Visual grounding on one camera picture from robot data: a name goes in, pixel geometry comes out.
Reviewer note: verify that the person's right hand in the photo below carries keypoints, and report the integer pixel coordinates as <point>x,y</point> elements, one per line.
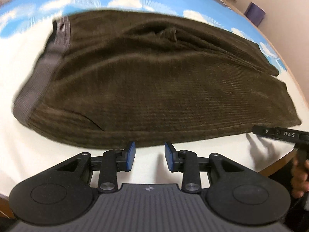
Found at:
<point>300,181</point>

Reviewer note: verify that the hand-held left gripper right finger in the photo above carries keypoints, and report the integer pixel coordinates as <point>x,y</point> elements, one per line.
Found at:
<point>168,157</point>

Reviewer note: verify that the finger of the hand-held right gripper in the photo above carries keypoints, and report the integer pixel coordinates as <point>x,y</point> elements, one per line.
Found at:
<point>264,131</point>

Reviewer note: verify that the blue and white printed blanket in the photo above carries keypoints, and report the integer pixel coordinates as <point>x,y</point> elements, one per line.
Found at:
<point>21,135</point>

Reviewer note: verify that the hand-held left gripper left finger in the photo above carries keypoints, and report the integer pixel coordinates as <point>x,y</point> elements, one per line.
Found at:
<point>131,156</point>

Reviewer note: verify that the purple box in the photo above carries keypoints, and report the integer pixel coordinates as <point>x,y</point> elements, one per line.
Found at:
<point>255,13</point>

